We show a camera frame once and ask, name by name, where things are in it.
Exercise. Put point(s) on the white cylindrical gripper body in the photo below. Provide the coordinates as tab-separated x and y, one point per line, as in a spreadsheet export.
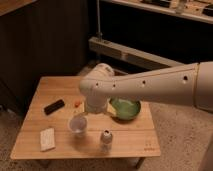
95	105

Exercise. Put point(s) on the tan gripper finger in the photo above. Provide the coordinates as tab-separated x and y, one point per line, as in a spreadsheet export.
110	114
83	114

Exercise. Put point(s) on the small clear bottle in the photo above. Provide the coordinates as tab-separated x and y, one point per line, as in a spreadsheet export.
106	139

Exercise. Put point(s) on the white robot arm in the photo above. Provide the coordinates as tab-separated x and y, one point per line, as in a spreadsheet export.
185	85

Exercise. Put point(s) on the clear plastic cup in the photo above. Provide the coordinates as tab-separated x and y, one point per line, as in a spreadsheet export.
78	126

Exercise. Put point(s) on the orange carrot toy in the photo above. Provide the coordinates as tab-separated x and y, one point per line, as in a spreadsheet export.
77	104

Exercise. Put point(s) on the green ceramic bowl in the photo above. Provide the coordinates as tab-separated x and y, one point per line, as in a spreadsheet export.
124	109

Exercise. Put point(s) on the black rectangular remote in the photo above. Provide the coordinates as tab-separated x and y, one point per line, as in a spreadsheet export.
54	107

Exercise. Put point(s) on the wooden low table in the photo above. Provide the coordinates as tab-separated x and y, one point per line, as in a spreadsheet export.
130	139

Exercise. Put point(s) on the grey metal shelf beam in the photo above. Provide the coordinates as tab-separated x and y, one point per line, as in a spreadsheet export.
130	55

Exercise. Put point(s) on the metal vertical pole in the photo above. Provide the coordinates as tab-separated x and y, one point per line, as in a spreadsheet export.
99	33

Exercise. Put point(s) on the upper wooden shelf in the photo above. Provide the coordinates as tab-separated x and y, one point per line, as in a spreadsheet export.
197	10

